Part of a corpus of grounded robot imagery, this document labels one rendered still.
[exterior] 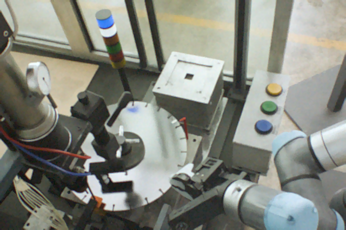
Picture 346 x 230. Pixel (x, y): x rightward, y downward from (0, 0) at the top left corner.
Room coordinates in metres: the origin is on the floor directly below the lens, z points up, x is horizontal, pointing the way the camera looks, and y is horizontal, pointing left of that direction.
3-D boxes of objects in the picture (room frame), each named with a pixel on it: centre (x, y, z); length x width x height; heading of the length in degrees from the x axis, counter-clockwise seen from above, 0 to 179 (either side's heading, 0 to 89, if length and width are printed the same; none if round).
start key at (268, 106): (0.62, -0.28, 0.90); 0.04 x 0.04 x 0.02
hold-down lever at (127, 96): (0.47, 0.11, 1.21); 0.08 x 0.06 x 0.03; 150
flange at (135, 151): (0.53, 0.14, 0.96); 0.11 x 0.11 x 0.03
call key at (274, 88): (0.68, -0.32, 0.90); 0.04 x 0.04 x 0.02
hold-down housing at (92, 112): (0.46, 0.15, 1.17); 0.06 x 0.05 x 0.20; 141
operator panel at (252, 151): (0.62, -0.27, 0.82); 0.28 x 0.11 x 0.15; 150
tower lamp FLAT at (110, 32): (0.84, 0.12, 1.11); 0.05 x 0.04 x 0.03; 60
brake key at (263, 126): (0.56, -0.25, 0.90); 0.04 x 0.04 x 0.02
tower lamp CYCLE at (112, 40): (0.84, 0.12, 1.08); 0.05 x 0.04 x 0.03; 60
